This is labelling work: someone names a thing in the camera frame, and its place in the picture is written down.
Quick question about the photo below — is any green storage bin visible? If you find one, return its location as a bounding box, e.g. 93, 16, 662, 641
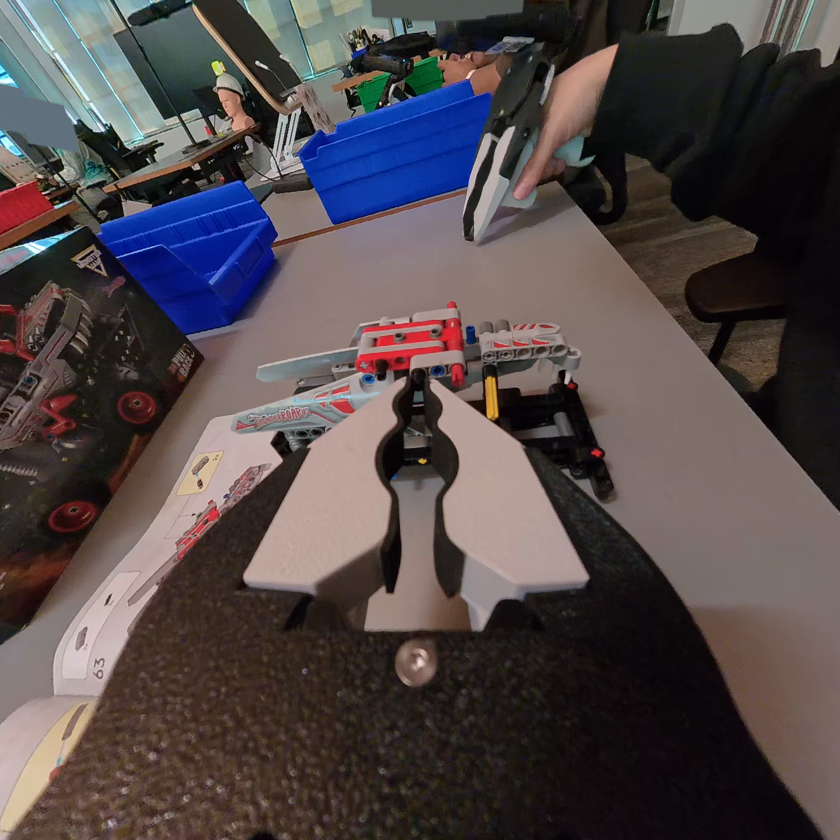
354, 58, 441, 112

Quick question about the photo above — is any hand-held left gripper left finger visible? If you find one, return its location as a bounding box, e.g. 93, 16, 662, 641
243, 379, 414, 598

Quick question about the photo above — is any person's right forearm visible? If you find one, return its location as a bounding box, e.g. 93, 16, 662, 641
587, 23, 840, 224

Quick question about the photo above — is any blue plastic storage bin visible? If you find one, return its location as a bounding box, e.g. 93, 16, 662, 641
298, 80, 493, 225
97, 180, 278, 336

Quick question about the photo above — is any red grey brick truck model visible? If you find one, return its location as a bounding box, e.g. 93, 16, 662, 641
230, 302, 616, 503

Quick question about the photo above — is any person's right hand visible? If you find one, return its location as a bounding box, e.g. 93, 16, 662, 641
512, 45, 621, 201

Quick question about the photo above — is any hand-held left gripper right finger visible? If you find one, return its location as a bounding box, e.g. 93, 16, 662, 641
422, 379, 590, 632

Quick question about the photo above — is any open building instruction booklet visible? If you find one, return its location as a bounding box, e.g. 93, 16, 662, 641
0, 413, 296, 802

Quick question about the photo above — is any white board stand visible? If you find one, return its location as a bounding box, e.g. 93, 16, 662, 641
268, 108, 311, 182

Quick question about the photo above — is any black curved wooden board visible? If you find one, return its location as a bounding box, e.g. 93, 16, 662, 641
192, 0, 309, 116

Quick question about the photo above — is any red storage bin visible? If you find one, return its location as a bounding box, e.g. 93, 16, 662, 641
0, 182, 56, 234

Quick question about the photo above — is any brown wooden work desk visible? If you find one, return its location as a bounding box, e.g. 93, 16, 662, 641
105, 125, 260, 198

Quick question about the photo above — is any black toy set box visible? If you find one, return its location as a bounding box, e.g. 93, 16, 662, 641
0, 226, 204, 644

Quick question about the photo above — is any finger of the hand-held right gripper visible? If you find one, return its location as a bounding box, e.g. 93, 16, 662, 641
474, 128, 536, 245
461, 128, 503, 240

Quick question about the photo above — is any mannequin head white helmet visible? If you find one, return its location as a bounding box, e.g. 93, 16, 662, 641
213, 73, 253, 135

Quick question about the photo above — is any grey desk with wooden edge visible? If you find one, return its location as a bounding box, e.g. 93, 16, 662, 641
249, 177, 470, 249

